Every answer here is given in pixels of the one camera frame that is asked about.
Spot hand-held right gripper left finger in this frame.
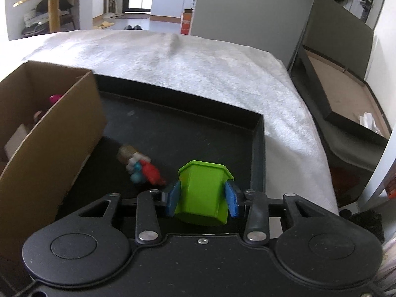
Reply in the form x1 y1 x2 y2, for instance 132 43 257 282
77 180 182 245

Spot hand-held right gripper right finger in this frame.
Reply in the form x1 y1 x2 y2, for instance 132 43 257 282
224 180 339 243

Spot green toy bin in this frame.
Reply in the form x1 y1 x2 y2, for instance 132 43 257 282
174 160 235 227

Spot red and blue toy figure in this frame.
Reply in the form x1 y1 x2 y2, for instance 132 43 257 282
118 145 166 188

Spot black tray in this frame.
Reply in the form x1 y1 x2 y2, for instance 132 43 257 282
54 74 267 236

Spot brown cardboard box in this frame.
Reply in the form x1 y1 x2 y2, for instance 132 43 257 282
0 60 107 288

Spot white power adapter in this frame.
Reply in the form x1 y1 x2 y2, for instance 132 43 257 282
4 124 33 160

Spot white blanket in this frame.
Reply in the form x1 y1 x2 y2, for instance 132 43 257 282
20 30 339 214

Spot black flat box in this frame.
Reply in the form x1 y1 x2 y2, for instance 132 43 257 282
292 45 392 149

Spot crumpled white paper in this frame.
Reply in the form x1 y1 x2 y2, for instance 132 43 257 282
359 112 382 135

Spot orange cardboard box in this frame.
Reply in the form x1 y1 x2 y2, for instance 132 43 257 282
180 9 193 35

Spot white cabinet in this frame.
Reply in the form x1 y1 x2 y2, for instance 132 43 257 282
150 0 201 25

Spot dark grey panel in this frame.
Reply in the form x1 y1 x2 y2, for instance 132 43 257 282
288 0 375 81

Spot round gold table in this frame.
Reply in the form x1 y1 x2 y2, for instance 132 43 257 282
13 0 107 34

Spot metal door handle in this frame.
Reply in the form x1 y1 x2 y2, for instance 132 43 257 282
354 0 375 22

